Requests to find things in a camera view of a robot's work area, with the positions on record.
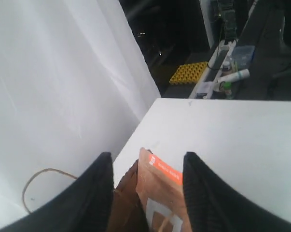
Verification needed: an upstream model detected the yellow egg crate tray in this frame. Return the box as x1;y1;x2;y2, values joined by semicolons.
169;62;208;85

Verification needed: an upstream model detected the white plastic storage bin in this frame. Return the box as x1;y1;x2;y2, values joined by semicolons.
188;39;238;99

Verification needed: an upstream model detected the white tube green cap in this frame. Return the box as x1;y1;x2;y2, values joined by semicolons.
217;69;250;83

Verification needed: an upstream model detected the brown paper bag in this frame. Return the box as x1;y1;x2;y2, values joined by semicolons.
21;158;148;232

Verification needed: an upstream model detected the green lid small jar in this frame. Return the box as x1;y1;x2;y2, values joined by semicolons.
223;82;233;99

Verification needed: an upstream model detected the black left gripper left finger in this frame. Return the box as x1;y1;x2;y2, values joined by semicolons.
0;152;114;232

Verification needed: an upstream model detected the brown red snack pouch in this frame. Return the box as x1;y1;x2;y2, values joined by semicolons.
136;148;192;232

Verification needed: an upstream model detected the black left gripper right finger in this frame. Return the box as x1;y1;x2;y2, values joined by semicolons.
182;152;291;232

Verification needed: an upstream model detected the white cap bottle near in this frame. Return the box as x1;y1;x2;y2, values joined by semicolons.
222;56;233;76

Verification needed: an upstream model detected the grey computer tower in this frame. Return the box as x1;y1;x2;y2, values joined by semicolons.
214;0;237;41

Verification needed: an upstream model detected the clear plastic lidded box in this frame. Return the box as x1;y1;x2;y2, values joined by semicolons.
232;45;255;70

